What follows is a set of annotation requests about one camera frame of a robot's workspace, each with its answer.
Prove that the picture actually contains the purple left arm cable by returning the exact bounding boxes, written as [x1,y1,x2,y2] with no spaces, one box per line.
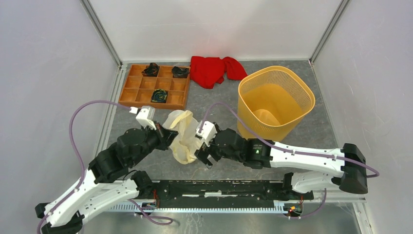
[36,99,173,234]

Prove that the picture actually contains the black rolled item back right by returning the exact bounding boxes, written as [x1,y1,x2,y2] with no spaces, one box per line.
[171,66,190,78]

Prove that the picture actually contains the pale yellow plastic trash bag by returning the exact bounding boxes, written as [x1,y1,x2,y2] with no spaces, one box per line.
[163,110,203,165]

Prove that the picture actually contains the orange wooden compartment tray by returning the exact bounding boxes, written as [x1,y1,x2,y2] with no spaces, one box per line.
[118,64,190,110]

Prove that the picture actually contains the black green rolled item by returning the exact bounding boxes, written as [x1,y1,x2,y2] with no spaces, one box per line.
[150,89,168,103]

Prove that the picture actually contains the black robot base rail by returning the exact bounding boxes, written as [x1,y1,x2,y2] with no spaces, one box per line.
[129,170,314,215]

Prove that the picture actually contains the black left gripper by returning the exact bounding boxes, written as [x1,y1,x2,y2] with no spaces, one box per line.
[131,120,179,166]

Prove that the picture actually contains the yellow mesh trash bin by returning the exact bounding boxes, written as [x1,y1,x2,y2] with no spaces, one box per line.
[237,66,316,141]

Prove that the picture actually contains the red cloth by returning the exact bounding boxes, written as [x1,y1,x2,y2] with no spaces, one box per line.
[189,56,247,89]

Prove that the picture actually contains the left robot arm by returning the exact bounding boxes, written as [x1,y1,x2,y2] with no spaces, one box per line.
[35,123,178,234]

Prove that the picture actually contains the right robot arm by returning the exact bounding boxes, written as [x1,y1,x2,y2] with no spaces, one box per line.
[195,128,368,199]

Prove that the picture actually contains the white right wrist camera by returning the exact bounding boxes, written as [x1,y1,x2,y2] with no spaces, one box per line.
[195,121,217,146]

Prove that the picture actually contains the black rolled item back left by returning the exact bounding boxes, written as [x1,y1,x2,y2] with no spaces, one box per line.
[141,62,160,77]

